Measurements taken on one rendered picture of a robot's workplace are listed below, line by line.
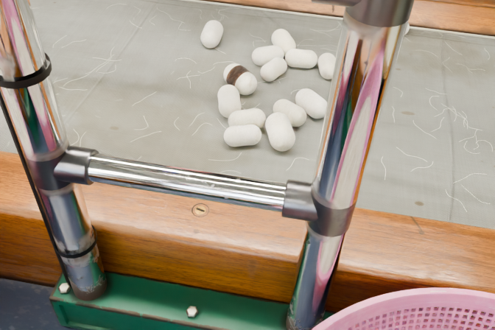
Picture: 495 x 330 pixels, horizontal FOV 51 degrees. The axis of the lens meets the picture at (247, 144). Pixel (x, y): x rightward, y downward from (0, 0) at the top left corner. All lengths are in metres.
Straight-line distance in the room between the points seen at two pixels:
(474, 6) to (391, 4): 0.47
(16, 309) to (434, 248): 0.31
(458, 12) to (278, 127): 0.30
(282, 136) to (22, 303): 0.24
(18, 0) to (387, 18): 0.14
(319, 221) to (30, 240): 0.22
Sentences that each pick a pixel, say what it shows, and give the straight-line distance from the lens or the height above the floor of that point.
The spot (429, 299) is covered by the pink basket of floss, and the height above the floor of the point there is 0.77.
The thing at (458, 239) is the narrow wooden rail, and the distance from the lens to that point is 0.37.
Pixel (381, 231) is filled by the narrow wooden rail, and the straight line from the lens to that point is 0.36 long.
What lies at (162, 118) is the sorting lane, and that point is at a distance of 0.46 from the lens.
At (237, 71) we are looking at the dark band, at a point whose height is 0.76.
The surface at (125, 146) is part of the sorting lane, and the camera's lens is 0.44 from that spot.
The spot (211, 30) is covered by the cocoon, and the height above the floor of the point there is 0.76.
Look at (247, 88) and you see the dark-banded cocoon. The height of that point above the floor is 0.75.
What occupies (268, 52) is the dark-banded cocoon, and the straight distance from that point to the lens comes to 0.52.
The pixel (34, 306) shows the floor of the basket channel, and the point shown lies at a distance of 0.44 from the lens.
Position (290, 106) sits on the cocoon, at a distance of 0.45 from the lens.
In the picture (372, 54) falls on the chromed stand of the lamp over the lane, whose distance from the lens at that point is 0.19.
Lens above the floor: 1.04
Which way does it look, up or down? 44 degrees down
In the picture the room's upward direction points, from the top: 3 degrees clockwise
